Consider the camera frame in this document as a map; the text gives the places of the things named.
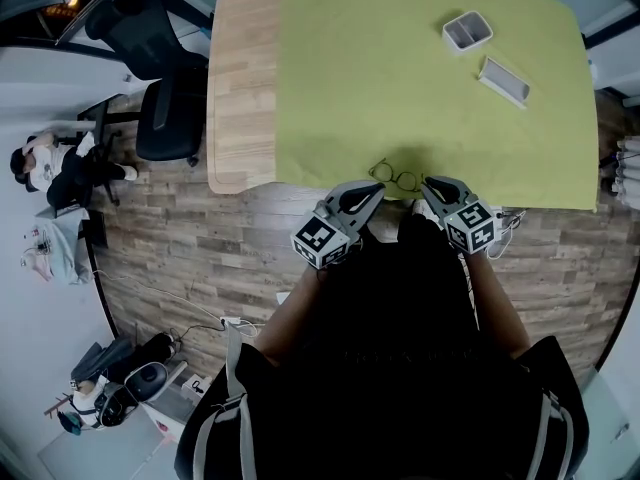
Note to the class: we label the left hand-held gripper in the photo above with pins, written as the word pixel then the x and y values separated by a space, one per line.
pixel 320 240

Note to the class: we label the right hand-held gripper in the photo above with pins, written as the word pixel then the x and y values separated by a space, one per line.
pixel 472 225

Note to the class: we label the thin-framed eyeglasses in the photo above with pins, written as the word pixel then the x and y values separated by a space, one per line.
pixel 384 172

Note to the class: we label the person's left forearm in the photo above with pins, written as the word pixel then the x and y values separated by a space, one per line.
pixel 287 318

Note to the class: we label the person's right forearm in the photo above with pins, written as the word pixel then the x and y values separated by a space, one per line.
pixel 500 303

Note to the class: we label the person's right white shoe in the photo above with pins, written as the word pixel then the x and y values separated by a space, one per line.
pixel 422 209

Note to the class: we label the person's white shoe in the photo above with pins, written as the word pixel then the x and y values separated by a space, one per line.
pixel 422 209
pixel 386 223

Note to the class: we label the person's left white shoe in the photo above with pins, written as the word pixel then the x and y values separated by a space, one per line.
pixel 386 223

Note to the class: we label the green tablecloth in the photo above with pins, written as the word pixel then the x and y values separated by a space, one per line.
pixel 375 83

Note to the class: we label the white oblong tray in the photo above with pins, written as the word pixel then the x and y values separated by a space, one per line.
pixel 505 82

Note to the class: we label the wooden table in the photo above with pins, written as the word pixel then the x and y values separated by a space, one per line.
pixel 240 93

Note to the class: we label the white divided container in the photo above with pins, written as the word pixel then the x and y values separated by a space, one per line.
pixel 467 32

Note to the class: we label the person's black shirt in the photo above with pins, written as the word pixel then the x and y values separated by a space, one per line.
pixel 390 368

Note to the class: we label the white lace cloth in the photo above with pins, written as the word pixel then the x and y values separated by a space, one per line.
pixel 631 173

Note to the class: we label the black mesh office chair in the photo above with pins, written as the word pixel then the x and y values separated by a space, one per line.
pixel 165 118

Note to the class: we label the black flat box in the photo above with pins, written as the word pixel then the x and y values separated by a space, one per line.
pixel 96 229

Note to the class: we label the white cabinet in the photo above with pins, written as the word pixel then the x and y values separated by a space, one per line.
pixel 172 403

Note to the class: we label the pale blue cloth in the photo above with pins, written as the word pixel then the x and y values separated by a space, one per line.
pixel 62 253

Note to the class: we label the wooden coat rack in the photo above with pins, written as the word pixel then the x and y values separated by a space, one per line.
pixel 56 404

